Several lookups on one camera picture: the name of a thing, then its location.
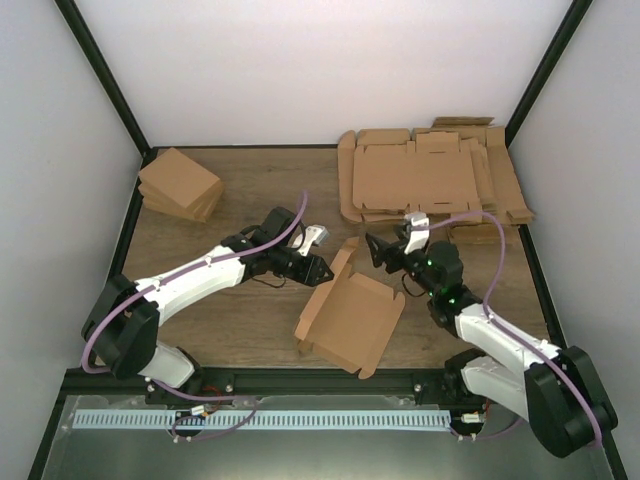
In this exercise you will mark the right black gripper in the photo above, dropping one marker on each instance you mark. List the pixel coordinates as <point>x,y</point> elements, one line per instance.
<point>386,249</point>

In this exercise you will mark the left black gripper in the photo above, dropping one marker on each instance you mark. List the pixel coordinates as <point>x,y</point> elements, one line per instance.
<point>316,264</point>

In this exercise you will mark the brown cardboard box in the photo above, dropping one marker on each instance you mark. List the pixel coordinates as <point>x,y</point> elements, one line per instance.
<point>349,320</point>

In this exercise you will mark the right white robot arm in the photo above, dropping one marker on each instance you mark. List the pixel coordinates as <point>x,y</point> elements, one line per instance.
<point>557,391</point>

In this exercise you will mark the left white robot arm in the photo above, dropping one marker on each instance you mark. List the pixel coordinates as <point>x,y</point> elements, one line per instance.
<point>121,332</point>

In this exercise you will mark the pile of flat cardboard blanks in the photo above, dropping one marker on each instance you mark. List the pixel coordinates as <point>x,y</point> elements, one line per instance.
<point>458,165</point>

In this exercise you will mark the stack of folded cardboard boxes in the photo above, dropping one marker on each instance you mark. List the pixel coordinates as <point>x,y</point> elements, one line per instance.
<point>176,185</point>

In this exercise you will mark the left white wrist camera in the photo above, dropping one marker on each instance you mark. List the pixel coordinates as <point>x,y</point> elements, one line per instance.
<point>311,236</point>

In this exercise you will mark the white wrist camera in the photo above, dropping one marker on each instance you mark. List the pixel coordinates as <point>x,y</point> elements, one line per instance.
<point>416,231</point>
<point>311,236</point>

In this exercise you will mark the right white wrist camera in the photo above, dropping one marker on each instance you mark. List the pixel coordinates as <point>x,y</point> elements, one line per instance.
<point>416,231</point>

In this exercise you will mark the light blue slotted cable duct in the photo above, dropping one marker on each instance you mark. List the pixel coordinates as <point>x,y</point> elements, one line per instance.
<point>401,420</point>

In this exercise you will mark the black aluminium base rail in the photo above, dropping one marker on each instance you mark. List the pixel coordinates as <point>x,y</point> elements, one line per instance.
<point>423,386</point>

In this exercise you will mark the black frame post right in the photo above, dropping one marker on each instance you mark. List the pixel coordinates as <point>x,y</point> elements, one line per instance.
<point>563,35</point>

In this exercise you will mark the black frame post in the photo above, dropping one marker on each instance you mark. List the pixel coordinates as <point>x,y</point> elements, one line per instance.
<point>92,52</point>
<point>563,35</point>

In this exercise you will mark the black frame post left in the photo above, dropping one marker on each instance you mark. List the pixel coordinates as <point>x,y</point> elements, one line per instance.
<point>92,52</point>

